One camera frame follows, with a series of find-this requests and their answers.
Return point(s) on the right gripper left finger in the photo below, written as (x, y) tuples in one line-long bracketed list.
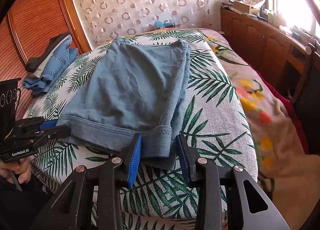
[(131, 158)]

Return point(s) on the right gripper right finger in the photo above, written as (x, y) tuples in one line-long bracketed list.
[(187, 158)]

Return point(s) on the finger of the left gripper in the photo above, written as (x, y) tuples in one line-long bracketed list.
[(51, 133), (48, 124)]

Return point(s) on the grey-blue shorts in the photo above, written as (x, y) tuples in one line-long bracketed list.
[(133, 89)]

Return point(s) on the person's left hand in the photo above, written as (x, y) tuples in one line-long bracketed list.
[(21, 168)]

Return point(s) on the dark grey folded garment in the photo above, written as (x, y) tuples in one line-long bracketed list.
[(54, 42)]

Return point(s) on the blue folded jeans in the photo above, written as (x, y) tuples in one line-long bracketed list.
[(60, 60)]

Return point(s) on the floral pink blanket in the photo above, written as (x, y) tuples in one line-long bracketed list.
[(265, 119)]

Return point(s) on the brown wooden wardrobe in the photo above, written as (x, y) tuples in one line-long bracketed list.
[(27, 28)]

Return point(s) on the blue item behind bed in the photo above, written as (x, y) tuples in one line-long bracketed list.
[(162, 25)]

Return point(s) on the wooden sideboard cabinet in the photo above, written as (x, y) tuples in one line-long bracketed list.
[(288, 65)]

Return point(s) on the cardboard box on sideboard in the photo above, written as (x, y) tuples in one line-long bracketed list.
[(245, 8)]

